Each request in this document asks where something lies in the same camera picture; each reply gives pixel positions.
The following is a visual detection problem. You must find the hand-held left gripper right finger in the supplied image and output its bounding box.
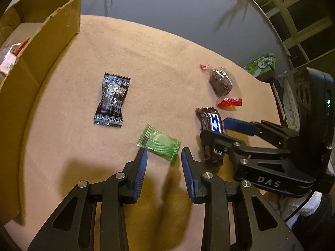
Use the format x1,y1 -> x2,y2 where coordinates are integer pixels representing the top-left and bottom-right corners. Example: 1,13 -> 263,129
181,148 -> 304,251

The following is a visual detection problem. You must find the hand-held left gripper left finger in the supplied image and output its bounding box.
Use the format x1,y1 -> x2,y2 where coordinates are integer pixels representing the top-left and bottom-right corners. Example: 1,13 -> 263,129
27,148 -> 148,251

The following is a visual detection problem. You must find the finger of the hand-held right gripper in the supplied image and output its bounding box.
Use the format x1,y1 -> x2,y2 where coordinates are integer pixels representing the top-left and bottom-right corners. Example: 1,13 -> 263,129
224,118 -> 299,151
200,129 -> 291,163

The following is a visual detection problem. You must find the brown blue chocolate bar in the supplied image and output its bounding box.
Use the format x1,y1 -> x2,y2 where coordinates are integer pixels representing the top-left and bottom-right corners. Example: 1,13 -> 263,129
195,107 -> 227,169

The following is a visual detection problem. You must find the translucent green candy packet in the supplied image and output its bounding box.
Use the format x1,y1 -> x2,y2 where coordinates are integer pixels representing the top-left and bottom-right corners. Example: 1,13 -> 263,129
137,124 -> 182,161

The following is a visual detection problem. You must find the brown cardboard box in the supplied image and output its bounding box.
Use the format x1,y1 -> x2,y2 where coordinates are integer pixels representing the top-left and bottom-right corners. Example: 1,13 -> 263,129
0,0 -> 81,225

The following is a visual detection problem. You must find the white lace cloth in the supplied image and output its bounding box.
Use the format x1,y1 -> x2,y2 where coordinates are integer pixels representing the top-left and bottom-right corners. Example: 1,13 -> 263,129
277,76 -> 300,131

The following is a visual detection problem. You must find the clear-wrapped brown cake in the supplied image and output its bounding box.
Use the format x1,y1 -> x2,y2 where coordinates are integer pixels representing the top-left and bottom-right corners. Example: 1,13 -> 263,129
200,64 -> 243,108

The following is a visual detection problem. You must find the dark wooden furniture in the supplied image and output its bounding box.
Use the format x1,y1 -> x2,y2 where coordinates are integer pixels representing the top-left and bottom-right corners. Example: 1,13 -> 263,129
258,73 -> 286,124

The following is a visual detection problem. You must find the green tissue box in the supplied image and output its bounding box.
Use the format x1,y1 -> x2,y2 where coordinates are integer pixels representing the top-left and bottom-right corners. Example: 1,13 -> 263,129
242,52 -> 277,77

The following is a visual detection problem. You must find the black patterned candy packet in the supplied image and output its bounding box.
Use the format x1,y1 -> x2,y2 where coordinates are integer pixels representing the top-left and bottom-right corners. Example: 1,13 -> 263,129
93,72 -> 131,128

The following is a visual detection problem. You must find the peach tablecloth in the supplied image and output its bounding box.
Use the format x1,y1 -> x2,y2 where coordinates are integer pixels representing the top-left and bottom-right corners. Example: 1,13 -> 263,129
5,14 -> 288,251

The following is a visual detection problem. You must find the pink white snack packet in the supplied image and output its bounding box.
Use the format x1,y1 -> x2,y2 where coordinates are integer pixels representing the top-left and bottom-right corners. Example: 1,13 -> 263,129
0,46 -> 17,74

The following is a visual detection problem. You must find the pale window frame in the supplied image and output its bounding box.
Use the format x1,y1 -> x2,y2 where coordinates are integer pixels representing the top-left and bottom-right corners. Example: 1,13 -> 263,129
264,0 -> 335,63

